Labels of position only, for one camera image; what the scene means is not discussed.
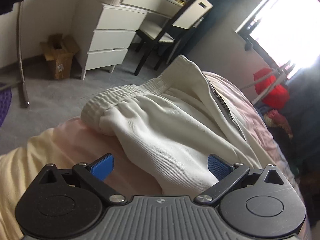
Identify white black chair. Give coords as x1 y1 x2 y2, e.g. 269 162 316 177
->
134 0 213 76

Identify teal right curtain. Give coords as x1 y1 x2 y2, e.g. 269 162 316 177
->
280 73 319 171

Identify silver tripod stand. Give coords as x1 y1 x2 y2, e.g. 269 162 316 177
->
240 64 296 106

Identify cream white sweatpants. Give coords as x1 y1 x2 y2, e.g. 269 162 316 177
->
81 56 272 197

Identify white dressing table with drawers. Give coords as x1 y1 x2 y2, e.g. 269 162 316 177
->
72 0 181 79

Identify red bag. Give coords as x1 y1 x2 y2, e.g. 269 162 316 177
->
253 67 291 110

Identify pastel pink bed sheet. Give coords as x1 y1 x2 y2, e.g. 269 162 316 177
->
1 72 300 239

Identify purple mat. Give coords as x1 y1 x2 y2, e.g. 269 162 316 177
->
0 88 12 127

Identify pile of colourful clothes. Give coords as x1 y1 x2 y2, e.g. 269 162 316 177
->
256 108 300 177

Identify window with dark frame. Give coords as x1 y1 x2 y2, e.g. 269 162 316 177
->
236 0 319 78

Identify metal pole stand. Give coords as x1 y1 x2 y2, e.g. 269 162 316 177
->
16 2 30 108

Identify brown cardboard box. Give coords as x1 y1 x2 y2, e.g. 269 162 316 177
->
40 34 80 80

